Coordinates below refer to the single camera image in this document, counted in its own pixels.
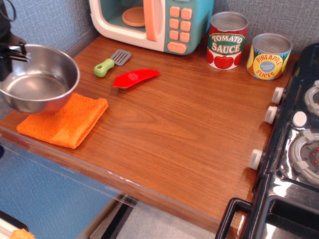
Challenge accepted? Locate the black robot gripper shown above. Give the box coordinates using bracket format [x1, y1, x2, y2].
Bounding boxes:
[0, 0, 30, 82]

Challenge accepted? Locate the white stove knob rear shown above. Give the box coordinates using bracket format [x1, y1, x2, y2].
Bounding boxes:
[272, 87, 285, 105]

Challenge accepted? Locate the white stove knob middle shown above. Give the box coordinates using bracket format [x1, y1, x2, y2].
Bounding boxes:
[264, 106, 278, 124]

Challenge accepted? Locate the white stove knob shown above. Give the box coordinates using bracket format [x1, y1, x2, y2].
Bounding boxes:
[248, 149, 263, 170]
[272, 87, 285, 105]
[264, 106, 278, 124]

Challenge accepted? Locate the orange microwave turntable plate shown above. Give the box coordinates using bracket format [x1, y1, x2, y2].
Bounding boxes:
[122, 6, 145, 27]

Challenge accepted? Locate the tomato sauce can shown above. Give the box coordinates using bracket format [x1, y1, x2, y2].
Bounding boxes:
[206, 11, 249, 70]

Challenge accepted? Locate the grey stove burner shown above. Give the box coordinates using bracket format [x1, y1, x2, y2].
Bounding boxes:
[290, 129, 319, 185]
[304, 80, 319, 116]

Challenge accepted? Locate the teal and white toy microwave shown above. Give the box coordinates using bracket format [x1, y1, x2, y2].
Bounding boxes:
[89, 0, 214, 55]

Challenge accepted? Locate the stainless steel pot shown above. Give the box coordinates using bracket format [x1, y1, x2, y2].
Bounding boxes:
[0, 44, 80, 114]

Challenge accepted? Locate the orange folded towel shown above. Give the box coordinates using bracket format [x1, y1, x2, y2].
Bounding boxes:
[16, 94, 108, 149]

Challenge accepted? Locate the grey front stove burner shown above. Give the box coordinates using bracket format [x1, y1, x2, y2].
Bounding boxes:
[290, 129, 319, 185]

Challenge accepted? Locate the pineapple slices can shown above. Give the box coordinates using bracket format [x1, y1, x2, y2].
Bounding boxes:
[246, 33, 293, 81]

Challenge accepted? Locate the green handled grey toy spatula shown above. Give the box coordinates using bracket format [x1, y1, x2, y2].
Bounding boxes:
[93, 49, 131, 78]

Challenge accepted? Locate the white round stove button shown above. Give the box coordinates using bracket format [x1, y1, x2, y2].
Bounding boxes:
[292, 111, 307, 127]

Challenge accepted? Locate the black toy stove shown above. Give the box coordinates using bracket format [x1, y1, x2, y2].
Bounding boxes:
[215, 42, 319, 239]

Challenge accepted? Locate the orange object at bottom left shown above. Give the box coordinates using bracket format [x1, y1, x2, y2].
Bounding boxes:
[9, 229, 35, 239]

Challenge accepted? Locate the white stove knob front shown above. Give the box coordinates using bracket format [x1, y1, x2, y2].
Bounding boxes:
[248, 149, 263, 170]

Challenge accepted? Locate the black oven door handle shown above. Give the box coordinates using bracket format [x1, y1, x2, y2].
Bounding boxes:
[215, 198, 253, 239]

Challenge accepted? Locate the grey rear stove burner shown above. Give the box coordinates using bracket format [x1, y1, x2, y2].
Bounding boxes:
[304, 80, 319, 116]

